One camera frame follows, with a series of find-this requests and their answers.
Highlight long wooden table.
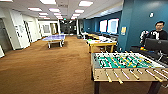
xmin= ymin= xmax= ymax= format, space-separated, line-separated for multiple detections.
xmin=83 ymin=32 xmax=102 ymax=41

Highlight yellow edged white table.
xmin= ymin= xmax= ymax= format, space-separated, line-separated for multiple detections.
xmin=86 ymin=37 xmax=119 ymax=55

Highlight dark bowl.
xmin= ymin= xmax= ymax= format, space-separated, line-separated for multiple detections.
xmin=103 ymin=37 xmax=113 ymax=43

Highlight blue ping pong table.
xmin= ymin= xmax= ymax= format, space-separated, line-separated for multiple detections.
xmin=41 ymin=34 xmax=67 ymax=50

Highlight foosball table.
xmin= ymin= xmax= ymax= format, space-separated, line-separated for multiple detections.
xmin=90 ymin=50 xmax=168 ymax=94

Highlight black wheeled cart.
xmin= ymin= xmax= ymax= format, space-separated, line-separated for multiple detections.
xmin=131 ymin=44 xmax=168 ymax=66

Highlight black monitor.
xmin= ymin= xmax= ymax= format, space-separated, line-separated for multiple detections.
xmin=144 ymin=37 xmax=168 ymax=54

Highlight person in dark top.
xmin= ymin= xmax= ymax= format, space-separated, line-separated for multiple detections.
xmin=146 ymin=20 xmax=168 ymax=43

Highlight grey wall whiteboard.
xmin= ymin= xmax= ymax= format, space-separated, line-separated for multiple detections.
xmin=42 ymin=24 xmax=51 ymax=34

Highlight yellow wall sign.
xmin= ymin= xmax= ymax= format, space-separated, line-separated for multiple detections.
xmin=121 ymin=26 xmax=127 ymax=36

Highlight paper wall notices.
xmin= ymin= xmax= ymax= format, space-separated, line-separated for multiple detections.
xmin=17 ymin=24 xmax=24 ymax=34

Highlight round white wall device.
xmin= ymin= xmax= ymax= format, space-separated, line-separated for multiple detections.
xmin=149 ymin=12 xmax=155 ymax=18

